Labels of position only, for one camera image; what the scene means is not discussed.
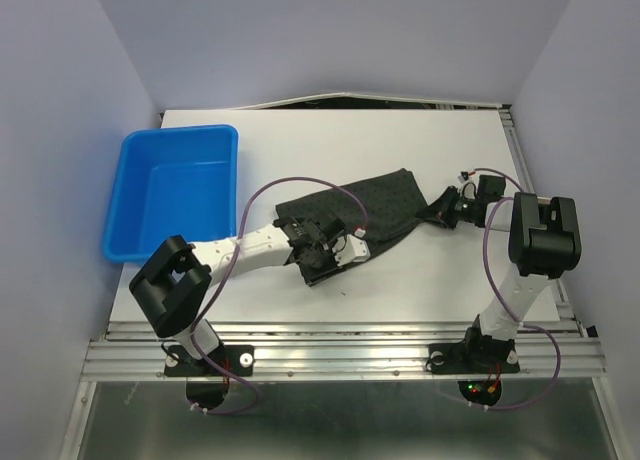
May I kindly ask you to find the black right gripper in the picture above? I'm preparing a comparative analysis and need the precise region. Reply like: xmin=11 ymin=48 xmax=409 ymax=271
xmin=416 ymin=185 xmax=480 ymax=229

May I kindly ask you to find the black dotted skirt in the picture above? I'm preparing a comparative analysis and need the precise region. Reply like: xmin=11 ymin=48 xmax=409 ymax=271
xmin=274 ymin=169 xmax=427 ymax=259

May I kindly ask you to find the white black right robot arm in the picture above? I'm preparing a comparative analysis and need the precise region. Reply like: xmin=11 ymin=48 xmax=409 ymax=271
xmin=419 ymin=169 xmax=582 ymax=370

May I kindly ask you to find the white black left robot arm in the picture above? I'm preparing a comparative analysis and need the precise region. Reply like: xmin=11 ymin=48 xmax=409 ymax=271
xmin=129 ymin=217 xmax=345 ymax=374

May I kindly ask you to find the blue plastic bin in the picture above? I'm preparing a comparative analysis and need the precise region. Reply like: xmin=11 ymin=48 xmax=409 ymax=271
xmin=102 ymin=124 xmax=239 ymax=264

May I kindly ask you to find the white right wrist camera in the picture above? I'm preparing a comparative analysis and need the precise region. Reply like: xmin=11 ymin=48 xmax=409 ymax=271
xmin=458 ymin=169 xmax=477 ymax=199

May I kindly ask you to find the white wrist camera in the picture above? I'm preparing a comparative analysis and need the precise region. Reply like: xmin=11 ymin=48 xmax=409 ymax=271
xmin=458 ymin=169 xmax=477 ymax=199
xmin=332 ymin=228 xmax=371 ymax=267

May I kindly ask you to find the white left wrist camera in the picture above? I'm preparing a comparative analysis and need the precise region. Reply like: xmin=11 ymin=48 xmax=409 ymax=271
xmin=332 ymin=228 xmax=371 ymax=267

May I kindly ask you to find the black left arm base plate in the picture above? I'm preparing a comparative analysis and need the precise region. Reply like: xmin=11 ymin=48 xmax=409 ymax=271
xmin=161 ymin=344 xmax=255 ymax=378

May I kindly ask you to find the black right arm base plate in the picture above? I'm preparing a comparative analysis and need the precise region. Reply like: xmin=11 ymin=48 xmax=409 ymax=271
xmin=425 ymin=341 xmax=521 ymax=375

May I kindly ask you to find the right side aluminium rail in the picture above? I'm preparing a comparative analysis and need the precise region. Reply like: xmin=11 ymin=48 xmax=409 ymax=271
xmin=499 ymin=105 xmax=582 ymax=331

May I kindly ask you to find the aluminium table edge rail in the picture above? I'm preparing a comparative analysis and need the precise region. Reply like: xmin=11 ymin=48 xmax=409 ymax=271
xmin=81 ymin=320 xmax=606 ymax=382

